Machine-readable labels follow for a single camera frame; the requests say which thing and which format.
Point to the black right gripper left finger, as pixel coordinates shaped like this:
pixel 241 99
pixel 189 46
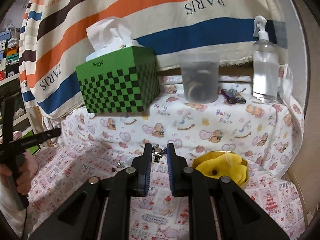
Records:
pixel 133 181

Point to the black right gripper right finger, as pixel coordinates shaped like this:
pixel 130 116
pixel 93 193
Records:
pixel 186 181

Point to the silver charm cluster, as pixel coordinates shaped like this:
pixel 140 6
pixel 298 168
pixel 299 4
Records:
pixel 158 153

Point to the left hand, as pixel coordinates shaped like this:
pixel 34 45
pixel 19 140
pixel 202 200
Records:
pixel 27 172

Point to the box with yellow cloth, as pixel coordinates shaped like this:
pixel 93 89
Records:
pixel 226 163

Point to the wooden shelf unit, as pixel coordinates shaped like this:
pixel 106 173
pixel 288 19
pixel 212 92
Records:
pixel 10 80

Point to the teddy bear print cloth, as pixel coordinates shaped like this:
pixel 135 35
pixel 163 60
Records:
pixel 267 133

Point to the green black checkered tissue box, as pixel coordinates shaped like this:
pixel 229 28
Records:
pixel 123 81

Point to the translucent plastic cup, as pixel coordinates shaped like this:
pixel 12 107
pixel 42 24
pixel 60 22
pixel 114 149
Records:
pixel 200 75

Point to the clear spray bottle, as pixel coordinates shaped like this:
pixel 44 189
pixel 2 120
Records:
pixel 265 63

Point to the white tissue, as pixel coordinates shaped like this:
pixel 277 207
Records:
pixel 109 35

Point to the striped Paris blanket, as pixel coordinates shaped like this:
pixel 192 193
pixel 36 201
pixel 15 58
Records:
pixel 53 38

